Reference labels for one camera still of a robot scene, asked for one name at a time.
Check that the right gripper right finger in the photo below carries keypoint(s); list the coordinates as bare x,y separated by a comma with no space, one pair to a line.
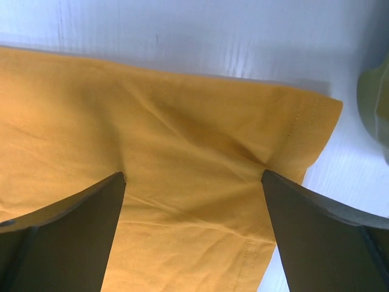
325,245

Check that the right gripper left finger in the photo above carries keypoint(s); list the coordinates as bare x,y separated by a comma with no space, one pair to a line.
64,246

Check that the orange t shirt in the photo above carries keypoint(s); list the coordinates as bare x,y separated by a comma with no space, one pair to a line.
193,150

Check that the olive green plastic bin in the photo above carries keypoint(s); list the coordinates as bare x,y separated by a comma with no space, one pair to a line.
372,102

